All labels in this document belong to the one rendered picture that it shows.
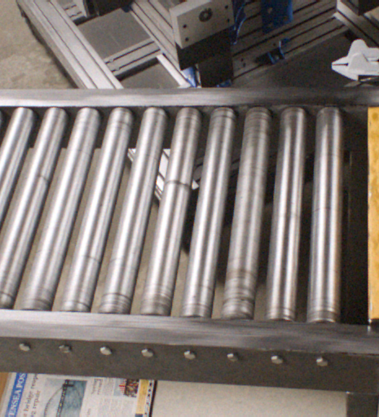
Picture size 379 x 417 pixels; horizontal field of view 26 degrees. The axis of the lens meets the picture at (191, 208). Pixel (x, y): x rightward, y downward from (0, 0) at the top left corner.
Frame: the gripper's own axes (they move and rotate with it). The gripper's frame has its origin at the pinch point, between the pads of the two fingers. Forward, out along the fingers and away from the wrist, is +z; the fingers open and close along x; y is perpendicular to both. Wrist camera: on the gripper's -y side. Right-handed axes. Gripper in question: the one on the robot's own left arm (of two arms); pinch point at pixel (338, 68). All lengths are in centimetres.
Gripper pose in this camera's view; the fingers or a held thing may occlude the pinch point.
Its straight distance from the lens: 165.0
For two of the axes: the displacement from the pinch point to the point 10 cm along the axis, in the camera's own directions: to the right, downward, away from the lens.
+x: -1.3, 7.8, -6.1
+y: -1.3, -6.2, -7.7
